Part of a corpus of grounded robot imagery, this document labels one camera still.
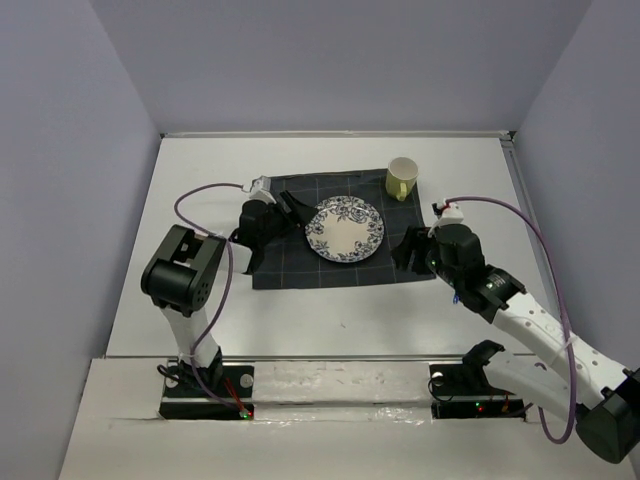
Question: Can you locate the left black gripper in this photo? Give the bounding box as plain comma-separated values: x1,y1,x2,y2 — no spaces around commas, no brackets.
257,190,317,247

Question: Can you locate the blue white patterned plate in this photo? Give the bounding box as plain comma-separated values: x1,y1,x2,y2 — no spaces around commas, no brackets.
304,195,385,264

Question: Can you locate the dark grey checked cloth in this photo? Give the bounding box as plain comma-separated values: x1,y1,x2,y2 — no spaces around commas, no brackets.
252,169,434,290

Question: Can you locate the pale yellow cup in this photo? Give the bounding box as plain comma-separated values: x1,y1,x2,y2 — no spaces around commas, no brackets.
385,157,419,202

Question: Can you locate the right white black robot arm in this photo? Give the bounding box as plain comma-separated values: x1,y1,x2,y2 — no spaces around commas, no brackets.
391,224,639,464

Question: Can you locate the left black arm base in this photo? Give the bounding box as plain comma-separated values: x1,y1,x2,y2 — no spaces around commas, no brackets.
156,359,255,421

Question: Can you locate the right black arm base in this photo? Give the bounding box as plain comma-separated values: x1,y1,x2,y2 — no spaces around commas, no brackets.
427,340,532,420

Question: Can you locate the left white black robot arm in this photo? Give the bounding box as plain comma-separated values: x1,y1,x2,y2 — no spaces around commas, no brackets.
141,191,317,395

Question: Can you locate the white foam strip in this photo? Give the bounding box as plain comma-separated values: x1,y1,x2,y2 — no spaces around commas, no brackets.
252,361,431,404

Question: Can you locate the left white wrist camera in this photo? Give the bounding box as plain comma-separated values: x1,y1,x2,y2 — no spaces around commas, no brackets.
241,176,276,204

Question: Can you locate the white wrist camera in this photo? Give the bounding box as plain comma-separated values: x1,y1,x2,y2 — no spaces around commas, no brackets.
241,176,276,204
431,200,464,229

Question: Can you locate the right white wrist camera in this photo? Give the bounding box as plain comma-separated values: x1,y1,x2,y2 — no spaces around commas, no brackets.
431,200,464,229

